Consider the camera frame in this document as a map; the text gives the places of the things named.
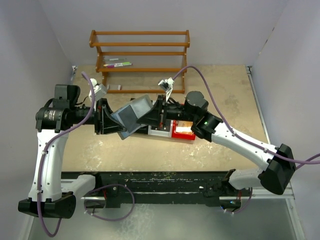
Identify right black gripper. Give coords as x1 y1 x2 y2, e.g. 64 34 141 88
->
137 94 198 127

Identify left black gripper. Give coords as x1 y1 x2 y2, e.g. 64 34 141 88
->
70 98 127 135

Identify grey card holder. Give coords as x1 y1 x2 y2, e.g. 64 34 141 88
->
111 94 153 140

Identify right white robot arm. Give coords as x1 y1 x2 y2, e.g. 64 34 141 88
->
137 91 296 196

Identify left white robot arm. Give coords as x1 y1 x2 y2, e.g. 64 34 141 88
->
18 83 125 219

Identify white plastic bin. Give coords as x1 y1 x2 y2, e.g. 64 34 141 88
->
147 119 173 138

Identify red plastic bin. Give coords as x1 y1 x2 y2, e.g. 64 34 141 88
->
171 120 196 141

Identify wooden pieces in red bin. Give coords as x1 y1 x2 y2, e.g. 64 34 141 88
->
175 120 193 134

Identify pink marker pen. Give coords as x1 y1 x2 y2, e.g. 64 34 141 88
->
103 63 123 68

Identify light green marker pen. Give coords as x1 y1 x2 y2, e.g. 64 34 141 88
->
115 62 132 67

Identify wooden slatted rack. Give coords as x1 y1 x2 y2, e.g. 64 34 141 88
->
89 30 191 94

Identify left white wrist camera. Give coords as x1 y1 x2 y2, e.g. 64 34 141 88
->
88 78 107 102

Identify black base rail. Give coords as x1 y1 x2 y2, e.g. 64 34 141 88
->
62 171 253 208

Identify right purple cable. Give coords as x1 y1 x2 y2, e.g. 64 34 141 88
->
172 65 320 216

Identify aluminium frame rail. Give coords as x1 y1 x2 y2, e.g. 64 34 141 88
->
79 187 296 201

